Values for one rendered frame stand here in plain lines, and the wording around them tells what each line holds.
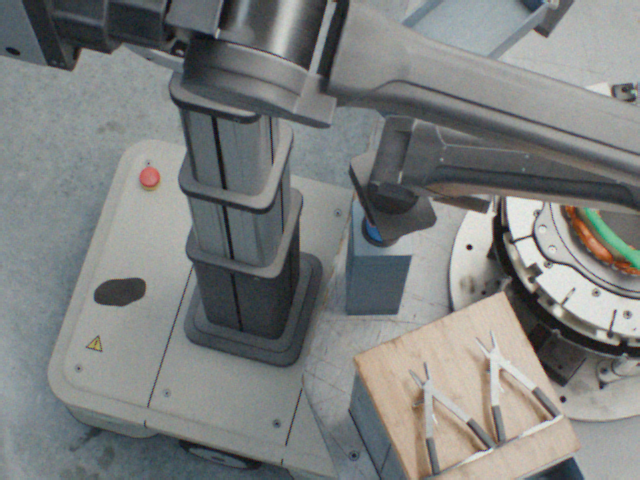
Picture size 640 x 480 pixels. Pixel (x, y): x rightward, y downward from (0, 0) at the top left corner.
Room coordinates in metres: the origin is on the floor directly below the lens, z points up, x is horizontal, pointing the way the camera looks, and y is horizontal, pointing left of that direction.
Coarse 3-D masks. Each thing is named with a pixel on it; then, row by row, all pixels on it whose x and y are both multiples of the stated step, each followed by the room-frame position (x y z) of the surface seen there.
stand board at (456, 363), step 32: (448, 320) 0.41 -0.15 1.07; (480, 320) 0.41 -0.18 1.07; (512, 320) 0.41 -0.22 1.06; (384, 352) 0.37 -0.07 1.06; (416, 352) 0.37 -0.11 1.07; (448, 352) 0.37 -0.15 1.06; (480, 352) 0.38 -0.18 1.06; (512, 352) 0.38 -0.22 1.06; (384, 384) 0.33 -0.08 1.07; (416, 384) 0.34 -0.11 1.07; (448, 384) 0.34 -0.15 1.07; (480, 384) 0.34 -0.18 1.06; (512, 384) 0.34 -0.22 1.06; (544, 384) 0.34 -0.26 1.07; (384, 416) 0.30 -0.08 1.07; (416, 416) 0.30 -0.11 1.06; (448, 416) 0.30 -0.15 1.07; (480, 416) 0.30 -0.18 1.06; (512, 416) 0.30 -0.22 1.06; (544, 416) 0.30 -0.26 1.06; (416, 448) 0.26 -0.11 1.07; (448, 448) 0.26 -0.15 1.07; (480, 448) 0.27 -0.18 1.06; (512, 448) 0.27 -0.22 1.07; (544, 448) 0.27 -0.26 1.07; (576, 448) 0.27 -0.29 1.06
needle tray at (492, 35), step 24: (432, 0) 0.83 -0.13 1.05; (456, 0) 0.85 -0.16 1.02; (480, 0) 0.85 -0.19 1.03; (504, 0) 0.85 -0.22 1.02; (528, 0) 0.84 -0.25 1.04; (408, 24) 0.80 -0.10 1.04; (432, 24) 0.81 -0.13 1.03; (456, 24) 0.81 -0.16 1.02; (480, 24) 0.82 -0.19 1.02; (504, 24) 0.82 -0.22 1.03; (528, 24) 0.80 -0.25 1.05; (480, 48) 0.78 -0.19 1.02; (504, 48) 0.78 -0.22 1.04
